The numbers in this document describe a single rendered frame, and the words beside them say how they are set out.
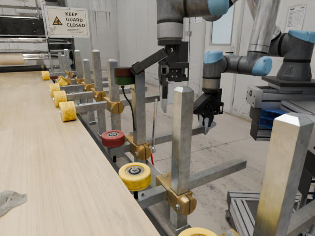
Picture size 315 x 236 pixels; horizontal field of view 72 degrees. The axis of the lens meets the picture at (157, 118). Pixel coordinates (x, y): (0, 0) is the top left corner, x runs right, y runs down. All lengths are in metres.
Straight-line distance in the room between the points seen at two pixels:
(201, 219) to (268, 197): 1.40
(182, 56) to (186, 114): 0.21
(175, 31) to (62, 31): 2.39
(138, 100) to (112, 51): 8.99
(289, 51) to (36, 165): 1.14
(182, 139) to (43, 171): 0.36
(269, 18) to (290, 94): 0.43
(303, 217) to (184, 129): 0.35
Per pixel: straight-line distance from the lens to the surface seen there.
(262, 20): 0.96
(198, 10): 0.64
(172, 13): 0.64
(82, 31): 2.98
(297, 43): 1.23
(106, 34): 9.64
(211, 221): 1.77
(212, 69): 0.92
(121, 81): 0.68
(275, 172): 0.36
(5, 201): 0.55
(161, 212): 0.75
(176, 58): 0.66
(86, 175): 0.58
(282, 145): 0.34
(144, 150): 0.76
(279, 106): 1.23
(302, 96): 1.27
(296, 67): 1.23
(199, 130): 0.97
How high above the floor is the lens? 1.21
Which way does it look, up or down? 19 degrees down
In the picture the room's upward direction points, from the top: straight up
